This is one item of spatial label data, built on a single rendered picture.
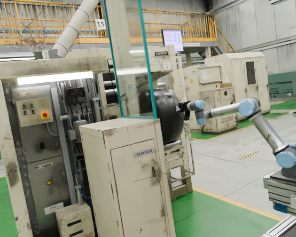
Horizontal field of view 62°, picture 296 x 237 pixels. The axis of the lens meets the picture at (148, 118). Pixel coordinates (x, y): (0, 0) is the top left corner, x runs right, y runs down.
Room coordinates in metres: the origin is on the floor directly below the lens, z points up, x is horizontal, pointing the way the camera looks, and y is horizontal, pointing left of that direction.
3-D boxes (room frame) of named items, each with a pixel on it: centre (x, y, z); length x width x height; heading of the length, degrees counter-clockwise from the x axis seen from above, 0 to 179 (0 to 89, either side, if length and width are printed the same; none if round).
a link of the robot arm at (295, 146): (1.71, -0.97, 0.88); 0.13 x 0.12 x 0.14; 140
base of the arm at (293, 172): (1.71, -0.98, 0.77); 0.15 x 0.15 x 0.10
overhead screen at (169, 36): (6.37, -0.89, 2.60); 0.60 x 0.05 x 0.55; 123
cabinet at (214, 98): (7.07, -2.04, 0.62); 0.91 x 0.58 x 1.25; 123
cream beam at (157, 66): (2.82, -0.04, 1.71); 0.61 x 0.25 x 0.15; 119
